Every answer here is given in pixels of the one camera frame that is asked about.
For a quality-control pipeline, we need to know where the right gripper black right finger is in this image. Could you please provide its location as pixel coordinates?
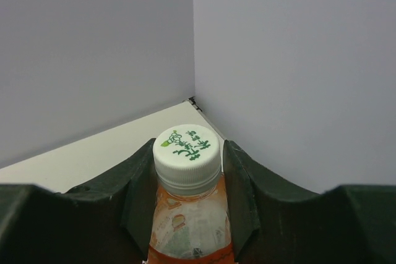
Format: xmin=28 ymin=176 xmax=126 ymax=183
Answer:
xmin=223 ymin=140 xmax=395 ymax=263

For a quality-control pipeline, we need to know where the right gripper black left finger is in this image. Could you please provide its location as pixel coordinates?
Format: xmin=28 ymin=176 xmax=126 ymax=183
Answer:
xmin=1 ymin=140 xmax=157 ymax=263

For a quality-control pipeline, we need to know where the clear orange drink bottle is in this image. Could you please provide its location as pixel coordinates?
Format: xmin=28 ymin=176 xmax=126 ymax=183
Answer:
xmin=147 ymin=124 xmax=235 ymax=263

